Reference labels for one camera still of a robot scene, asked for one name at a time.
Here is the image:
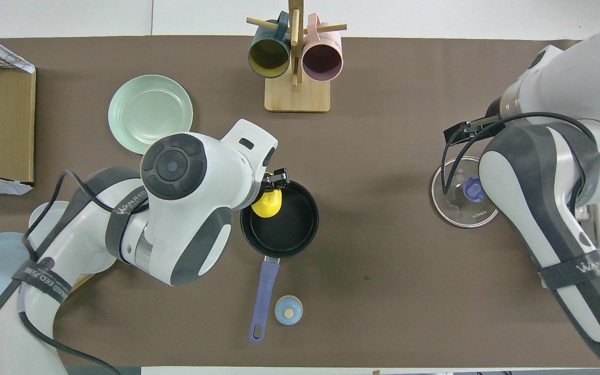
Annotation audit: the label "pale green plate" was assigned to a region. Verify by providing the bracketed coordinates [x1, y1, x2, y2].
[108, 74, 194, 155]

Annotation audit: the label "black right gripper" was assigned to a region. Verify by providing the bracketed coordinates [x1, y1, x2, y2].
[444, 116, 501, 147]

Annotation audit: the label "pink ribbed mug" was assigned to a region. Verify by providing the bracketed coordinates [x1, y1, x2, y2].
[302, 13, 343, 82]

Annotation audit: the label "black pot purple handle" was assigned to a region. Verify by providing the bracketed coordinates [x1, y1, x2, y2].
[240, 180, 320, 344]

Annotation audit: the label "light grey plate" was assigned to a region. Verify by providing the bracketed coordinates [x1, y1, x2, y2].
[28, 201, 119, 275]

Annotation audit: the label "brown paper table mat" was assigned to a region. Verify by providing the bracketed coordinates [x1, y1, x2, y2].
[0, 35, 600, 368]

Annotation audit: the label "glass lid blue knob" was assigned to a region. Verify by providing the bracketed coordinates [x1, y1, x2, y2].
[431, 156, 499, 228]

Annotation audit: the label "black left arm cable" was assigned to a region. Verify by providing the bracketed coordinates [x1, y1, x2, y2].
[0, 169, 149, 375]

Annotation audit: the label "yellow potato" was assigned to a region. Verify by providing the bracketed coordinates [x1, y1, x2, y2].
[251, 189, 283, 218]

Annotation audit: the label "wooden mug tree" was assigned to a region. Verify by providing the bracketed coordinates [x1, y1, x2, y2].
[246, 0, 347, 113]

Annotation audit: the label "wooden board shelf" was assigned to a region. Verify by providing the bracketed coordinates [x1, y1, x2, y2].
[0, 39, 36, 183]

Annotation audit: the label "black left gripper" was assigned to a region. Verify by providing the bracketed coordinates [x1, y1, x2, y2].
[262, 168, 290, 192]

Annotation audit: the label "dark teal mug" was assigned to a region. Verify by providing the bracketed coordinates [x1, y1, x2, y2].
[248, 11, 292, 79]

